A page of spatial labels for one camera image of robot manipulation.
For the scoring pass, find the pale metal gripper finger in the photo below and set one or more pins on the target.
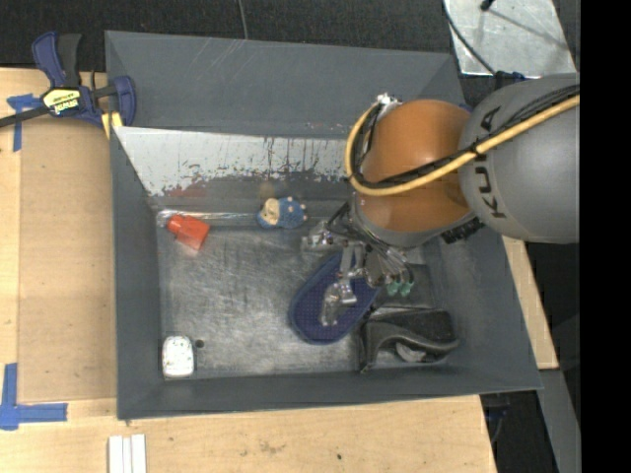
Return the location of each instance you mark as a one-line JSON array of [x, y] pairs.
[[348, 289], [331, 306]]

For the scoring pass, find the dark blue oval dish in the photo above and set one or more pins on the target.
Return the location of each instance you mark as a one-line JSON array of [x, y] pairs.
[[308, 313]]

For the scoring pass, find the grey metal bin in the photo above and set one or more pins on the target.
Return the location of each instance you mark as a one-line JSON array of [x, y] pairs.
[[256, 303]]

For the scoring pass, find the blue toy animal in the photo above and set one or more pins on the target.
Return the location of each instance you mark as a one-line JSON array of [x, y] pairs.
[[286, 213]]

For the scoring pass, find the clear plastic tube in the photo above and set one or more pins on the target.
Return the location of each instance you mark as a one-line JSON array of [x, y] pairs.
[[231, 218]]

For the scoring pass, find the red plastic block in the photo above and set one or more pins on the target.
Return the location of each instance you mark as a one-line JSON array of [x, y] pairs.
[[189, 232]]

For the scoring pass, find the white small box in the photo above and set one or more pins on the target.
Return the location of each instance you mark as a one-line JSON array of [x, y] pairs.
[[178, 358]]

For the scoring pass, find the pale wood flat board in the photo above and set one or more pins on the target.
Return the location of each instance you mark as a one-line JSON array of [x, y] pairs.
[[66, 264]]

